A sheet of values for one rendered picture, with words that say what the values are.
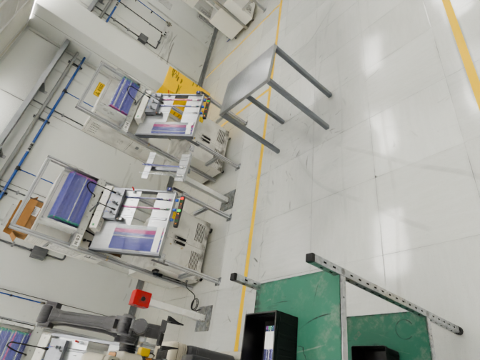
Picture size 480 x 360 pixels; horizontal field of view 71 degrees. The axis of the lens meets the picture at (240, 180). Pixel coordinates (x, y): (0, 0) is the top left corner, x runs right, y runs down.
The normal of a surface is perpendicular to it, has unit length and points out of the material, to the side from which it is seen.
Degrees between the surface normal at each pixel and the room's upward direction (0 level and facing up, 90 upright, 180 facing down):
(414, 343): 0
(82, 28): 90
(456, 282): 0
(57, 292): 90
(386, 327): 0
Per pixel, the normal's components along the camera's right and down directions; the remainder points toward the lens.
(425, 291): -0.76, -0.44
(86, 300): 0.63, -0.35
